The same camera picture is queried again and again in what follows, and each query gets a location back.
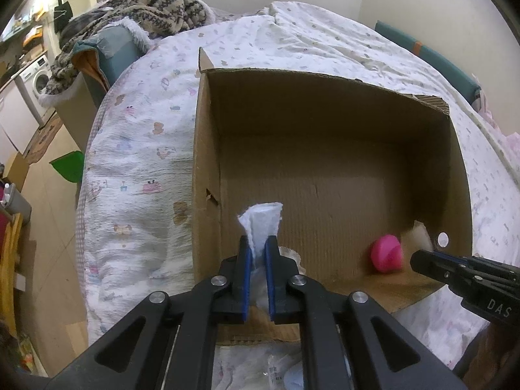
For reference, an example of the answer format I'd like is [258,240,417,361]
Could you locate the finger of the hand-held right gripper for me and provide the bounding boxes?
[409,249,468,293]

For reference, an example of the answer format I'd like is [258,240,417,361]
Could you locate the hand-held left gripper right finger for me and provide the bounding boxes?
[264,236,469,390]

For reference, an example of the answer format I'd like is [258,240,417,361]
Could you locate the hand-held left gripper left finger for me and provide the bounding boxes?
[43,236,254,390]

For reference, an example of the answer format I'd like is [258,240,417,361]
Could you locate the white foam sponge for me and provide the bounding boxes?
[400,219,434,253]

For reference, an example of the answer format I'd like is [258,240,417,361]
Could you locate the pink soft ball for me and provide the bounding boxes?
[369,233,404,274]

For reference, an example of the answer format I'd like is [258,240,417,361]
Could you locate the white soft cloth pad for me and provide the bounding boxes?
[237,202,284,310]

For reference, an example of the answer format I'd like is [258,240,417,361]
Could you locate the person's right forearm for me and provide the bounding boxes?
[452,324,520,390]

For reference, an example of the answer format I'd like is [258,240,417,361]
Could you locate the clear plastic packet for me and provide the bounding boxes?
[260,353,306,390]

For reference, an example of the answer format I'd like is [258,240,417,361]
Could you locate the pink cloth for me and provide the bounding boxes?
[474,93,520,164]

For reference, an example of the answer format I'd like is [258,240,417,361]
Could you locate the white printed quilt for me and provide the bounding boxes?
[76,1,520,390]

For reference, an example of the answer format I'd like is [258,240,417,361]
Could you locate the green dustpan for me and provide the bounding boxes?
[49,150,85,185]

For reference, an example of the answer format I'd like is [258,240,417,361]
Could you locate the yellow wooden chair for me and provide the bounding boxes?
[0,210,26,336]

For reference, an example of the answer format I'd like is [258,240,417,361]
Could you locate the grey bin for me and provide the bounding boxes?
[0,183,33,225]

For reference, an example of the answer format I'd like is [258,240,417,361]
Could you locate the brown floor rug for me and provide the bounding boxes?
[23,111,64,160]

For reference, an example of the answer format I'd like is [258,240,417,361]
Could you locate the small cardboard box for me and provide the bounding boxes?
[3,152,32,192]

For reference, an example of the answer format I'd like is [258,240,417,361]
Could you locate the teal cushion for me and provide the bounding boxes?
[72,23,152,91]

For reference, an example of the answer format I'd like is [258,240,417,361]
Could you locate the white cabinet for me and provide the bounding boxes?
[0,76,46,152]

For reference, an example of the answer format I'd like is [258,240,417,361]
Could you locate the patterned fleece blanket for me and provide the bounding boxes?
[42,0,213,107]

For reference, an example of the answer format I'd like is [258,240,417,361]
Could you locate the white washing machine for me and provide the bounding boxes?
[18,54,52,111]

